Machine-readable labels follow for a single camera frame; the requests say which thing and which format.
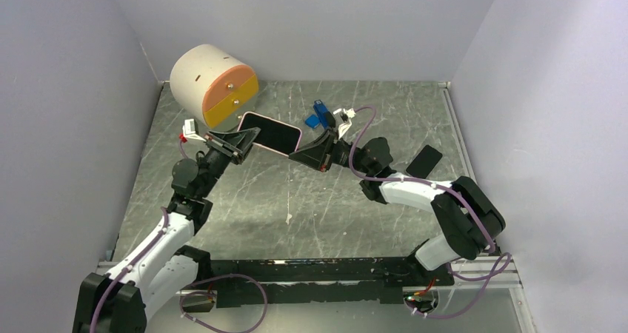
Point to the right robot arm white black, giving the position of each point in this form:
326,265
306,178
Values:
469,221

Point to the pink phone case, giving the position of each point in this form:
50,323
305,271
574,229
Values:
298,139

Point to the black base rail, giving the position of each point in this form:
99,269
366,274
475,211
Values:
322,280

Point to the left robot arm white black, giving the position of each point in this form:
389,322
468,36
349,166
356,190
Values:
130,293

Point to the round cream drawer cabinet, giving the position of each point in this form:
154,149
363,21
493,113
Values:
214,87

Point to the blue and black gadget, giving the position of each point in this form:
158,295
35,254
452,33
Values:
325,117

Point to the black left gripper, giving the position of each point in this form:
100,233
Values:
234,146

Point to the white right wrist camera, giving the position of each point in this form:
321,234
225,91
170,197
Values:
344,120

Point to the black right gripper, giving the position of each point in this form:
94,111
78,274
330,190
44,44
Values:
320,154

